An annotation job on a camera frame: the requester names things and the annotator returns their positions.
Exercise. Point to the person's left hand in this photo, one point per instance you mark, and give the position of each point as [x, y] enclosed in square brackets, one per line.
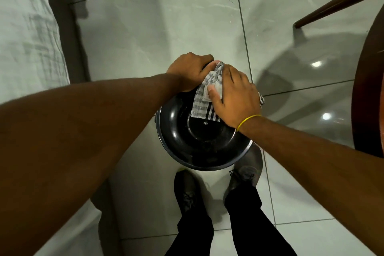
[186, 69]

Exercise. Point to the black round bowl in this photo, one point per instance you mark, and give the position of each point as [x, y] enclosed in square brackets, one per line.
[195, 141]

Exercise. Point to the person's black right shoe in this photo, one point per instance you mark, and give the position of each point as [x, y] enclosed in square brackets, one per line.
[244, 171]

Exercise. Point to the person's right thumb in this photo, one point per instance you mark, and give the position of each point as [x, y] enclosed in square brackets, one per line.
[215, 96]

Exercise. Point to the yellow wrist band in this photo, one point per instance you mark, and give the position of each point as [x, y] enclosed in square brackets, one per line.
[246, 120]

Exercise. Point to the person's left forearm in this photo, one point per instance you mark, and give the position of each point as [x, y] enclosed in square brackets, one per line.
[81, 144]

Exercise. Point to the grey checked cloth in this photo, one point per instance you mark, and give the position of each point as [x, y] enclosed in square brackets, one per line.
[207, 99]

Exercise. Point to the person's black left shoe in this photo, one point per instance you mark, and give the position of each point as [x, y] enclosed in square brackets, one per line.
[187, 191]

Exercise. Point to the person's right hand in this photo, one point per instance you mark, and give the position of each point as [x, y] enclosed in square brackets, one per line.
[237, 96]

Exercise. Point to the person's black shoe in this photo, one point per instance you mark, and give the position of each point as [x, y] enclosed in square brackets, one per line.
[187, 191]
[244, 171]

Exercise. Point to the person's right forearm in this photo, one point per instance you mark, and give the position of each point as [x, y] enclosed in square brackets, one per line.
[321, 171]

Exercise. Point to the white bed sheet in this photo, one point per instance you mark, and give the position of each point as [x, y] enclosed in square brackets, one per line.
[31, 36]

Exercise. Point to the person's left fingers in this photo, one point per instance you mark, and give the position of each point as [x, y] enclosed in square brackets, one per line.
[202, 60]

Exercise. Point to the person's black trousers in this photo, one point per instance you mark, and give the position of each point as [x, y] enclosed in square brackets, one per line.
[231, 225]

